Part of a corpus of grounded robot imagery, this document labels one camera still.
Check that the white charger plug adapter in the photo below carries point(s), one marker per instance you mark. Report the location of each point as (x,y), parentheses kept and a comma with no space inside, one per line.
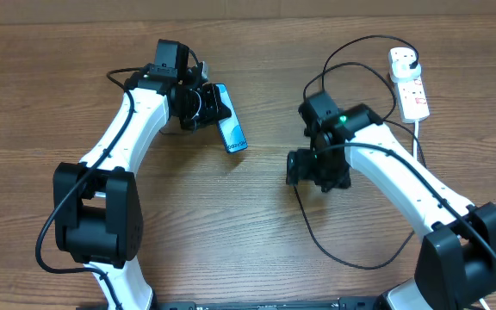
(401,71)

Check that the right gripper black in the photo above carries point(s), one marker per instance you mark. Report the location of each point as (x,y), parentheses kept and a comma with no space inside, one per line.
(301,171)

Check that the white power strip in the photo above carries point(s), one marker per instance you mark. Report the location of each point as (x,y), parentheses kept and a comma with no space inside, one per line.
(411,95)

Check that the blue screen Galaxy smartphone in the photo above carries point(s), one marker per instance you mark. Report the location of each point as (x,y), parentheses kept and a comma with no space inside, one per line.
(230,130)

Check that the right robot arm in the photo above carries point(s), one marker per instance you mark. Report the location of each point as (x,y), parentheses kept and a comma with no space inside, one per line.
(456,264)

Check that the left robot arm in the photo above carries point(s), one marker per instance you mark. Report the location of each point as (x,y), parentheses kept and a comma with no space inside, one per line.
(97,214)

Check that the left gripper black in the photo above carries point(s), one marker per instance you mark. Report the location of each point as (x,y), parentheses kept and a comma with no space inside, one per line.
(213,112)

